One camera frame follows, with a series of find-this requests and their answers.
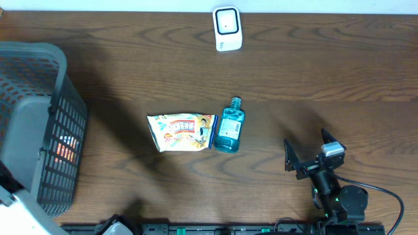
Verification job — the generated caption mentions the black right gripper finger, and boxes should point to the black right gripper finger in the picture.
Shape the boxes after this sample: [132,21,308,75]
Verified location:
[283,138,300,172]
[321,128,337,144]

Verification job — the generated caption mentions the blue mouthwash bottle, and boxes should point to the blue mouthwash bottle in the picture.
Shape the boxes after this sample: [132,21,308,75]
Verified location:
[215,97,246,153]

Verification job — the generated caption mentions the yellow snack bag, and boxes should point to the yellow snack bag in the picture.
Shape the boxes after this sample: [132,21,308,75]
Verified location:
[147,114,219,152]

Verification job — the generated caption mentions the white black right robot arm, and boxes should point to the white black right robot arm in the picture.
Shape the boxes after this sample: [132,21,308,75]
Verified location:
[283,129,368,234]

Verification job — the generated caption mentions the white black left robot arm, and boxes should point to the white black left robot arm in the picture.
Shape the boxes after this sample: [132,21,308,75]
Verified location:
[1,164,68,235]

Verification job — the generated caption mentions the white barcode scanner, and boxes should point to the white barcode scanner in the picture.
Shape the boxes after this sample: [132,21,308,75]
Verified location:
[212,6,243,52]

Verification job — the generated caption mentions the grey plastic shopping basket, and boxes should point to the grey plastic shopping basket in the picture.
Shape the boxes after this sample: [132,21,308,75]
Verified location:
[1,42,88,217]

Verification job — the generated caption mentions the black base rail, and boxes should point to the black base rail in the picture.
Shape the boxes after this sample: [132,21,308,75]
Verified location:
[61,214,385,235]

